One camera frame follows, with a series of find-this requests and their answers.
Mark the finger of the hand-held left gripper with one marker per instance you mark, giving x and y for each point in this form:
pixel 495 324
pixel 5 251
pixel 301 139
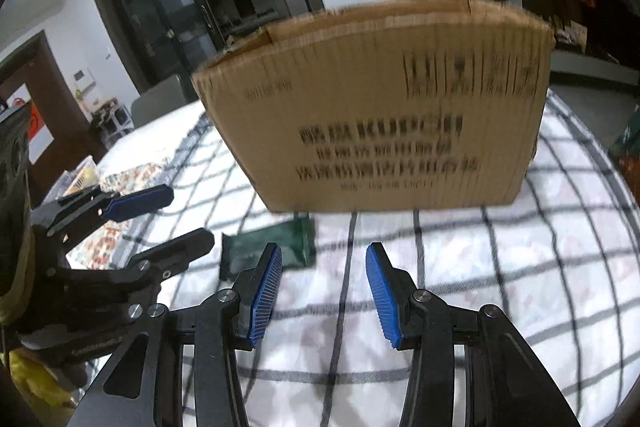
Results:
pixel 140 202
pixel 175 247

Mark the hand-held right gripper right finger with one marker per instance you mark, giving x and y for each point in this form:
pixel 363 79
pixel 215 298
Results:
pixel 382 297

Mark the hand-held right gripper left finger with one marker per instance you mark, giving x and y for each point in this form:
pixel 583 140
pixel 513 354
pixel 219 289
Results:
pixel 265 294

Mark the dark green snack packet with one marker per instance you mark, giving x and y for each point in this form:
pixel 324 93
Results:
pixel 290 247

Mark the brown cardboard box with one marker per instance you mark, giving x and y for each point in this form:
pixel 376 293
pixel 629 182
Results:
pixel 375 117

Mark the floral printed cloth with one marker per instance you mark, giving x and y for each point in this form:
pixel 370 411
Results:
pixel 135 174

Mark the clear plastic container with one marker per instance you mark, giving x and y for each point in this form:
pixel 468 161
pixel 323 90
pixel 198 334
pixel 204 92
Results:
pixel 80 179

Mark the white storage rack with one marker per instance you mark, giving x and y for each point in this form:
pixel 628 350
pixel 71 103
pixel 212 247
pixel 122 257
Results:
pixel 112 122

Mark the black white checked tablecloth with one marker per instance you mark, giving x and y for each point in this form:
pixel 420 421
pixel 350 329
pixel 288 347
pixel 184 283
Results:
pixel 475 282

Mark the grey chair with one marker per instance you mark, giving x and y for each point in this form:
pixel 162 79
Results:
pixel 160 99

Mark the red white door poster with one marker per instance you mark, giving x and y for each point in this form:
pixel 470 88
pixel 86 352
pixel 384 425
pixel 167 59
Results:
pixel 42 132

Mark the brown door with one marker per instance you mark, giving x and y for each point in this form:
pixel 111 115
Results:
pixel 55 72

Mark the green cloth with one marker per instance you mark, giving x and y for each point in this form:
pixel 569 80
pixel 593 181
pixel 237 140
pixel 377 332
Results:
pixel 627 152

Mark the low white cabinet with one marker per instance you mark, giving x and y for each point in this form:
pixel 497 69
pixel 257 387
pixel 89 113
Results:
pixel 595 67

